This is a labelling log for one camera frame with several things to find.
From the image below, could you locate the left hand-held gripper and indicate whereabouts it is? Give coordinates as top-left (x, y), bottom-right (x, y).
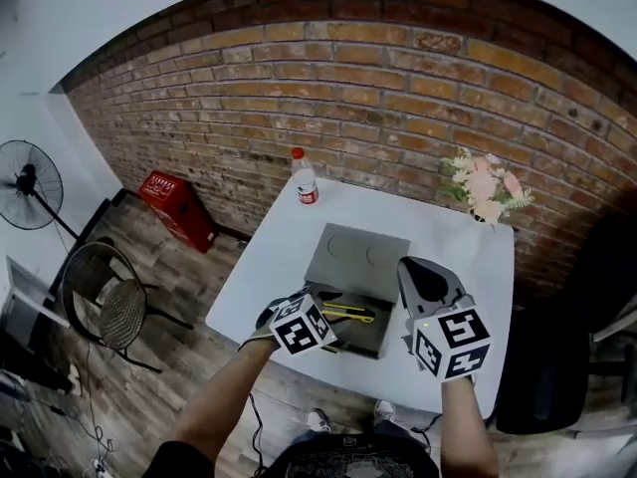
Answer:
top-left (254, 290), bottom-right (344, 357)

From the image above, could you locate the person's shoe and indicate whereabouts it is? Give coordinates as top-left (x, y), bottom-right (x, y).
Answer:
top-left (307, 408), bottom-right (332, 435)
top-left (372, 399), bottom-right (397, 427)

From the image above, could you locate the white desk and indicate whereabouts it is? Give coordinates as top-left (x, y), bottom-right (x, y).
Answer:
top-left (4, 255), bottom-right (71, 329)

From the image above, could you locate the person's left shoe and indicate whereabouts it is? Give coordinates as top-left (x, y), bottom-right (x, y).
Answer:
top-left (307, 408), bottom-right (332, 435)

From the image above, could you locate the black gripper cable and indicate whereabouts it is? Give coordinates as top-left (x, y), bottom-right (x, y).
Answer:
top-left (248, 393), bottom-right (265, 478)
top-left (407, 413), bottom-right (444, 447)

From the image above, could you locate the thin black floor cable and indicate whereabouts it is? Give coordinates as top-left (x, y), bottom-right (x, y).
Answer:
top-left (69, 339), bottom-right (115, 478)

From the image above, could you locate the pale pink flower bouquet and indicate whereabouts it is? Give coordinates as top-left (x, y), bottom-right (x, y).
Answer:
top-left (438, 147), bottom-right (536, 226)

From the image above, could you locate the black office chair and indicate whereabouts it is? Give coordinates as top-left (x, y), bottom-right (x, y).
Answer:
top-left (495, 211), bottom-right (637, 435)

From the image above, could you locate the person's left forearm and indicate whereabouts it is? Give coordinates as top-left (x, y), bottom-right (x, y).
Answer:
top-left (173, 336), bottom-right (281, 467)

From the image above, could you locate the person's black shirt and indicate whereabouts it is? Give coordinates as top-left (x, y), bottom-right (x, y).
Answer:
top-left (148, 433), bottom-right (442, 478)

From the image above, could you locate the person's right shoe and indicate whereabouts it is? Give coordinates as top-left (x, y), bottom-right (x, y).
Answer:
top-left (372, 399), bottom-right (397, 427)

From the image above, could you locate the person's right forearm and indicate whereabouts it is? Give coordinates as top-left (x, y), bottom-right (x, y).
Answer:
top-left (440, 375), bottom-right (499, 478)

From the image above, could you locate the black standing fan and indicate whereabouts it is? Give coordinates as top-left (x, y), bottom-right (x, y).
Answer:
top-left (0, 139), bottom-right (84, 243)

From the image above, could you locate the clear bottle with red cap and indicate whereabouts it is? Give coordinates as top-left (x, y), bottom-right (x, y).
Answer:
top-left (291, 146), bottom-right (320, 206)

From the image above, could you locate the grey box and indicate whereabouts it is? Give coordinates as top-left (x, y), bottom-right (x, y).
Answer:
top-left (301, 222), bottom-right (412, 361)

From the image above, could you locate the red plastic crate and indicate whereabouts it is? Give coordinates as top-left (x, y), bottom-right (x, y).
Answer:
top-left (137, 170), bottom-right (218, 254)

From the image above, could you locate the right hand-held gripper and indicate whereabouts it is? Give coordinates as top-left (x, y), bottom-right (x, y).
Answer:
top-left (396, 255), bottom-right (493, 382)

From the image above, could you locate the yellow and black utility knife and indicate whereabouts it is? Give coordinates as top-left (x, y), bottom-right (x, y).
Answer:
top-left (320, 302), bottom-right (376, 325)

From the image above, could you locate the dark wicker chair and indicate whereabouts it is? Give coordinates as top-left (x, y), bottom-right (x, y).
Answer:
top-left (59, 236), bottom-right (195, 373)

